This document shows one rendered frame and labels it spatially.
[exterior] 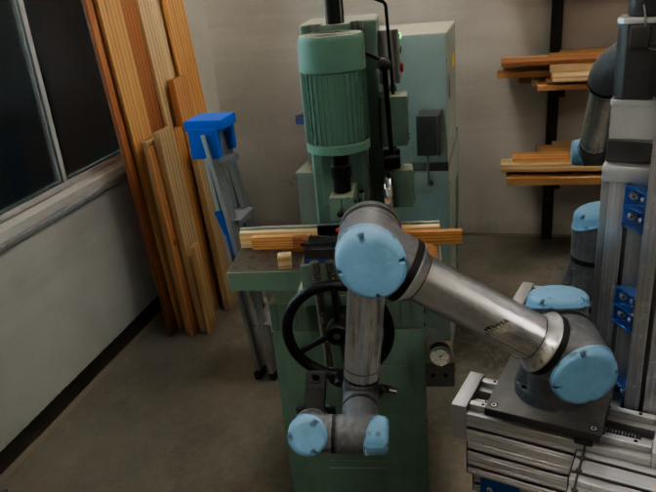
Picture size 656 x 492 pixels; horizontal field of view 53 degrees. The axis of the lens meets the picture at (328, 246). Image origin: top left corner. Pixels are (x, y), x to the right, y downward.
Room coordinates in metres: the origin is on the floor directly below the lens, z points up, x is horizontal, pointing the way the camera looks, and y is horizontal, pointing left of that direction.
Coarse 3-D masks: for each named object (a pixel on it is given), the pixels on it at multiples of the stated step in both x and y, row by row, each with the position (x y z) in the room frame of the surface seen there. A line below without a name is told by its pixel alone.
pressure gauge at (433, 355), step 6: (438, 342) 1.55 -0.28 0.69; (432, 348) 1.53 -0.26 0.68; (438, 348) 1.53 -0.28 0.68; (444, 348) 1.53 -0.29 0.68; (450, 348) 1.55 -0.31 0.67; (432, 354) 1.53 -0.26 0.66; (438, 354) 1.53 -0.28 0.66; (444, 354) 1.53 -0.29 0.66; (450, 354) 1.52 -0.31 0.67; (432, 360) 1.53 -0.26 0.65; (438, 360) 1.53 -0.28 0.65; (444, 360) 1.53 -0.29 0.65; (450, 360) 1.52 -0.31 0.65; (438, 366) 1.55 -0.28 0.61
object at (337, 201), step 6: (354, 186) 1.83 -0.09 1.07; (336, 192) 1.79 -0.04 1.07; (348, 192) 1.78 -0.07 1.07; (354, 192) 1.78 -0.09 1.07; (330, 198) 1.75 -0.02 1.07; (336, 198) 1.75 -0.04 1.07; (342, 198) 1.74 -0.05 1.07; (348, 198) 1.74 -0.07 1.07; (354, 198) 1.77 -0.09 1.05; (330, 204) 1.75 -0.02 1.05; (336, 204) 1.74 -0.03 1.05; (342, 204) 1.74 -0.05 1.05; (348, 204) 1.74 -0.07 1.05; (354, 204) 1.76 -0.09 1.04; (330, 210) 1.75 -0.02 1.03; (336, 210) 1.75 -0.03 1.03; (336, 216) 1.75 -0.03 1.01
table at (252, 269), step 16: (240, 256) 1.79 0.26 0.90; (256, 256) 1.78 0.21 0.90; (272, 256) 1.77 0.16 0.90; (240, 272) 1.67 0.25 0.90; (256, 272) 1.67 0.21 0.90; (272, 272) 1.66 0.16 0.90; (288, 272) 1.65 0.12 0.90; (240, 288) 1.67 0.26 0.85; (256, 288) 1.67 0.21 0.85; (272, 288) 1.66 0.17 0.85; (288, 288) 1.65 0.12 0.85; (304, 304) 1.55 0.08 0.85
